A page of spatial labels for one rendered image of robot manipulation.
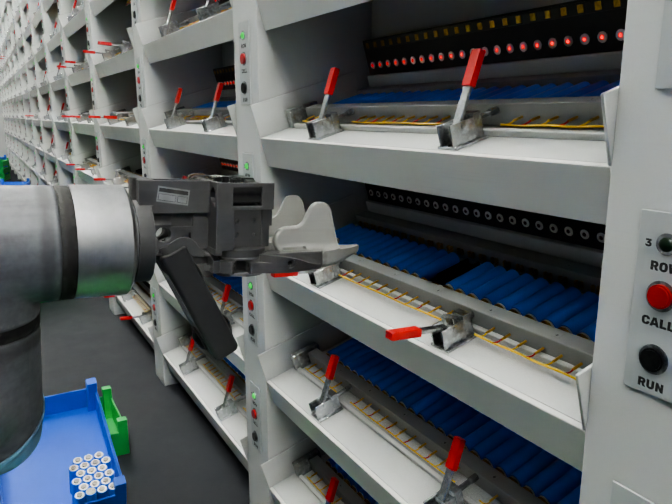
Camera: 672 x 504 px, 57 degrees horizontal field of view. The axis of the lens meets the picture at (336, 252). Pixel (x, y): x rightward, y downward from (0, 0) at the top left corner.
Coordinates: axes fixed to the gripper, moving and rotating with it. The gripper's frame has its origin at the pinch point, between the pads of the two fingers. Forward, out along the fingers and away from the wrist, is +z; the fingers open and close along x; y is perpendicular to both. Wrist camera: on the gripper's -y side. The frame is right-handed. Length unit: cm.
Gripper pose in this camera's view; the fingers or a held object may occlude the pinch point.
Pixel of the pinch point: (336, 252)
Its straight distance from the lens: 61.6
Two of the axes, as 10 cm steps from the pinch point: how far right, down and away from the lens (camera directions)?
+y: 0.5, -9.8, -1.9
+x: -5.1, -1.9, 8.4
